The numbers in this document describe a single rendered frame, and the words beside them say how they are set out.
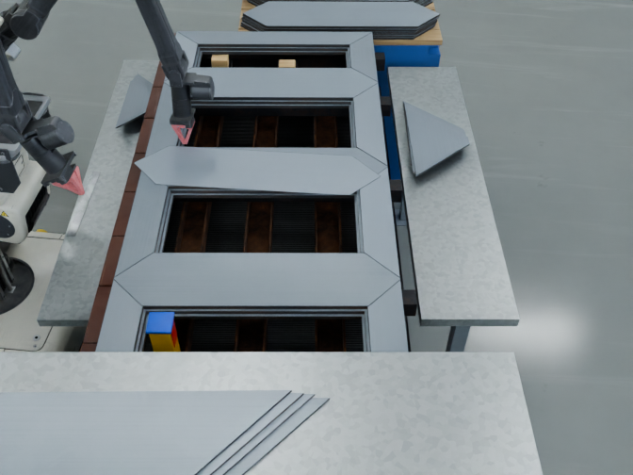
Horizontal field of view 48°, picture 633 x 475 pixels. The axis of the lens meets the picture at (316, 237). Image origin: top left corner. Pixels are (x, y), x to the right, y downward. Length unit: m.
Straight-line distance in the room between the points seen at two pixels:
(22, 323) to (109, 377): 1.20
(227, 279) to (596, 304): 1.72
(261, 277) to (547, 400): 1.31
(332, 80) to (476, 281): 0.91
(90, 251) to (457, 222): 1.10
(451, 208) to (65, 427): 1.30
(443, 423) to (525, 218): 2.05
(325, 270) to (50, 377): 0.74
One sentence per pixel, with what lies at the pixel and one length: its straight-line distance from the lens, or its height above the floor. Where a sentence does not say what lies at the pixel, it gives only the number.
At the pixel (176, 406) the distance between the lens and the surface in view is 1.37.
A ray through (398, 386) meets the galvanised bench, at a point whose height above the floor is 1.05.
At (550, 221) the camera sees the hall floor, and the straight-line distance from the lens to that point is 3.36.
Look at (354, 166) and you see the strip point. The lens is 2.15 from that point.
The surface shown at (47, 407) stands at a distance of 1.44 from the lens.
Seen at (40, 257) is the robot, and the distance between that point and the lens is 2.83.
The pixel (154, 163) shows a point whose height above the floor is 0.85.
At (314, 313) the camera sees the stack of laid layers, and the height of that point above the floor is 0.83.
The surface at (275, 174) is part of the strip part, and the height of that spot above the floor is 0.85.
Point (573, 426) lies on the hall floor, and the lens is 2.72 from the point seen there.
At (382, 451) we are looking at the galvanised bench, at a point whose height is 1.05.
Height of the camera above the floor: 2.24
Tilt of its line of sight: 46 degrees down
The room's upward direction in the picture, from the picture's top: 1 degrees clockwise
